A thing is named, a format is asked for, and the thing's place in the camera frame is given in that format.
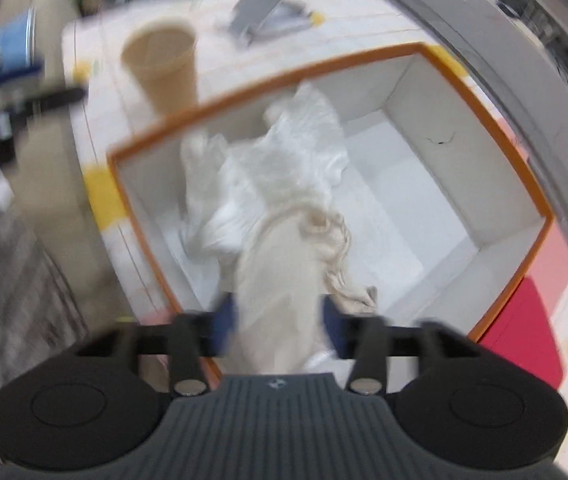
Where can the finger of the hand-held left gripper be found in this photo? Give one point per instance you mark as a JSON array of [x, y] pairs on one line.
[[49, 99]]

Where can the red notebook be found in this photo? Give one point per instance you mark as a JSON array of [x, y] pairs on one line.
[[526, 332]]

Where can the grey phone stand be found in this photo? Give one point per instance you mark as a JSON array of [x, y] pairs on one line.
[[256, 5]]

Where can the brown paper cup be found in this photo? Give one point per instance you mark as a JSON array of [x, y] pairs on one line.
[[164, 67]]

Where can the white crumpled cloth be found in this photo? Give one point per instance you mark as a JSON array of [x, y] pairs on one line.
[[284, 160]]

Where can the checked lemon-print tablecloth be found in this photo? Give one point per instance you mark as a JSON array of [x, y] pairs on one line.
[[244, 75]]

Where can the grey striped cloth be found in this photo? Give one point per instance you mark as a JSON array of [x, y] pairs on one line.
[[9, 310]]

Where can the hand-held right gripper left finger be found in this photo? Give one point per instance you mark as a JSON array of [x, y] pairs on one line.
[[225, 326]]

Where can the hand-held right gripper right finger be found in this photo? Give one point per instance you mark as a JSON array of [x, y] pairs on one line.
[[331, 327]]

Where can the orange-rimmed white box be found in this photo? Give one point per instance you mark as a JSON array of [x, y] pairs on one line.
[[463, 160]]

